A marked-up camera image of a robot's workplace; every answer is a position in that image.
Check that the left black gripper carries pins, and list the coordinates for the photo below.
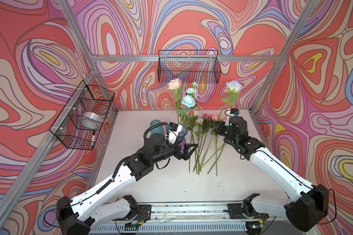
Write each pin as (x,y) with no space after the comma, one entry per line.
(184,156)

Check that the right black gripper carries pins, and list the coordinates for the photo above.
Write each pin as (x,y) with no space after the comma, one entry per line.
(218,125)

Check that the purple blue glass vase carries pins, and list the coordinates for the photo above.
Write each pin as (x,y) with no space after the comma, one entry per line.
(182,131)

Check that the white blue rose stem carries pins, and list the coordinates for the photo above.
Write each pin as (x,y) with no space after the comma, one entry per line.
(234,88)

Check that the teal peony flower stem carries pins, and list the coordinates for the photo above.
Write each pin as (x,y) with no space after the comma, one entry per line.
(188,101)

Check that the cream pink rose stem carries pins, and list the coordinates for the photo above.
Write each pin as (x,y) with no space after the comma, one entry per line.
(176,87)

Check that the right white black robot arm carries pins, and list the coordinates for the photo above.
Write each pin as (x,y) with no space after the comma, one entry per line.
(306,204)

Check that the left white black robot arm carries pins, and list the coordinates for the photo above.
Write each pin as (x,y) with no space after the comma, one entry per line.
(129,170)

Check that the teal ceramic cylinder vase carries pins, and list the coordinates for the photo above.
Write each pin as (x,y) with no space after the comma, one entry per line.
(158,127)

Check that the pink rosebud spray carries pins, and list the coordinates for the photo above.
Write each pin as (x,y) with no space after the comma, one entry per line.
(205,125)

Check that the small white pink rose spray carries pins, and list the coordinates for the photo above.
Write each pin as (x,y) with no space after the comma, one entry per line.
(192,123)

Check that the silver tape roll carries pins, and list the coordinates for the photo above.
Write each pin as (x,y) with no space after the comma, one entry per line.
(93,116)

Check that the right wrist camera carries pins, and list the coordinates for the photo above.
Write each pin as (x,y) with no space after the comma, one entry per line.
(232,112)

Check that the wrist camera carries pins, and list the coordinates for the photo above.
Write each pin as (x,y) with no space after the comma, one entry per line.
(232,112)
(174,132)

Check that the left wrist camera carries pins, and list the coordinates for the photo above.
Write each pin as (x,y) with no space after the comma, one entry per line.
(174,132)

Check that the aluminium front rail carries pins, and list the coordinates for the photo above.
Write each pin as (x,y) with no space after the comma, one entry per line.
(171,211)

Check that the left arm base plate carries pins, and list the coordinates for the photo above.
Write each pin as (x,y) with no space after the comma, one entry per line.
(141,214)

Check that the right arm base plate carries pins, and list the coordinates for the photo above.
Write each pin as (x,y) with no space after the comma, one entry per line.
(244,211)

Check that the black wire basket back wall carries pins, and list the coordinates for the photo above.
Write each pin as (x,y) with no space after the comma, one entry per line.
(200,66)

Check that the black wire basket wall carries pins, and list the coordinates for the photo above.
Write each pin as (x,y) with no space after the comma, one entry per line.
(200,66)
(75,131)

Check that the black wire basket left wall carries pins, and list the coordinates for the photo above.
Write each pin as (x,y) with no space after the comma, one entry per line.
(75,131)

